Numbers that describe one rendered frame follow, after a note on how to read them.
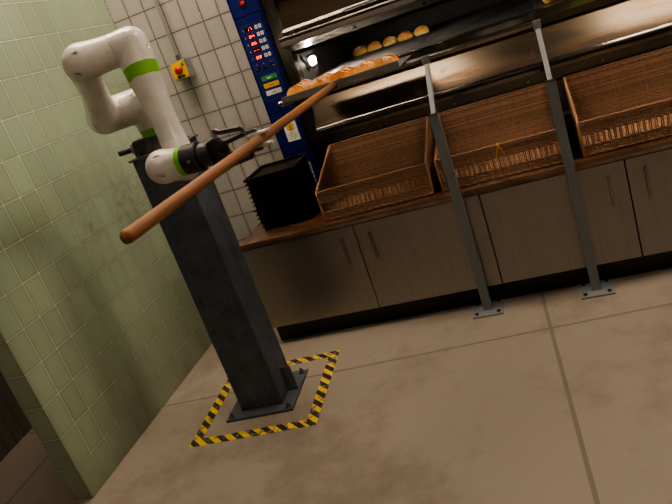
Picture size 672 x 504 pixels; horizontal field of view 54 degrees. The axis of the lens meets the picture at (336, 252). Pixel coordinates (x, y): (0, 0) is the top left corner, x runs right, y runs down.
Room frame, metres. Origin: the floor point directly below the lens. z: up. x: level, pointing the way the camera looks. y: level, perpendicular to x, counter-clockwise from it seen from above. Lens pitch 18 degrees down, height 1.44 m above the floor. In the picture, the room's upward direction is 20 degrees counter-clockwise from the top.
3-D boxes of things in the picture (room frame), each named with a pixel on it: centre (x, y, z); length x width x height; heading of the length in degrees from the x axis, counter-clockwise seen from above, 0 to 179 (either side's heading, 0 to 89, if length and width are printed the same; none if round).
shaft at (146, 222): (2.05, 0.07, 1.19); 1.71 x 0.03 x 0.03; 160
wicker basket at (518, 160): (3.01, -0.89, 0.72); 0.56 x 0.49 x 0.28; 68
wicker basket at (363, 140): (3.21, -0.33, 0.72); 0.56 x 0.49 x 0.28; 71
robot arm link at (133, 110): (2.70, 0.52, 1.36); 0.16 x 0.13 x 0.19; 105
